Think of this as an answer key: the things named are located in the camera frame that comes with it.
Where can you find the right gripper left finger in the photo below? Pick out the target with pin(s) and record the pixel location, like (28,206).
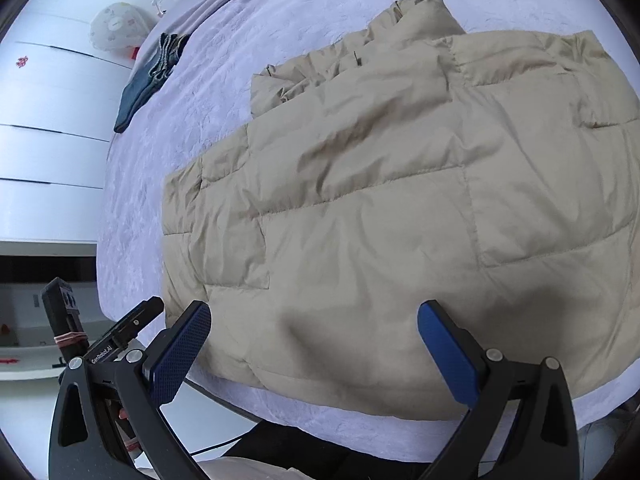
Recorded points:
(173,352)

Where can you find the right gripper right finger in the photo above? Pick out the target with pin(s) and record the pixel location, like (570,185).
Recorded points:
(458,356)

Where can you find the white wardrobe doors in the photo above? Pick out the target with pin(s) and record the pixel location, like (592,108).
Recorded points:
(59,99)

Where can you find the beige puffer jacket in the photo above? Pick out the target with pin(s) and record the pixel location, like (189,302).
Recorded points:
(494,172)

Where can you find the folded blue jeans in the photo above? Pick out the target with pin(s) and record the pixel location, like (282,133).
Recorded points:
(149,78)

